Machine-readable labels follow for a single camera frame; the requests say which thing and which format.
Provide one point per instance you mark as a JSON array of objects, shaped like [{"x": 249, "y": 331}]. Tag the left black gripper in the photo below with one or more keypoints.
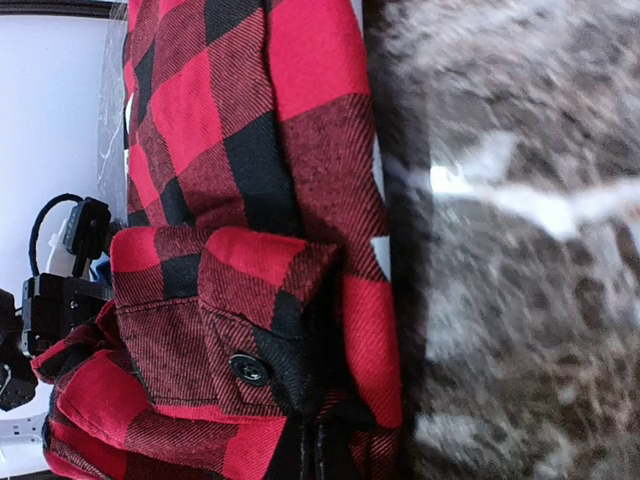
[{"x": 52, "y": 306}]

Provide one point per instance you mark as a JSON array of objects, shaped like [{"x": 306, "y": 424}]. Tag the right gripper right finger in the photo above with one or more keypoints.
[{"x": 333, "y": 458}]

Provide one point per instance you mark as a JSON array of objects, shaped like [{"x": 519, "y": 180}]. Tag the red black plaid shirt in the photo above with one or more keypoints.
[{"x": 251, "y": 284}]

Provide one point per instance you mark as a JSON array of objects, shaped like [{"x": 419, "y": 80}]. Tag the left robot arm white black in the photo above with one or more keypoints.
[{"x": 21, "y": 441}]

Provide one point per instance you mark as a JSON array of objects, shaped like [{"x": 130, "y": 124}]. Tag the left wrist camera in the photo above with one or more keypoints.
[{"x": 81, "y": 239}]

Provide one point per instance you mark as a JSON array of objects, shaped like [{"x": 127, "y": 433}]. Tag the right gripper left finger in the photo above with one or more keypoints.
[{"x": 294, "y": 454}]

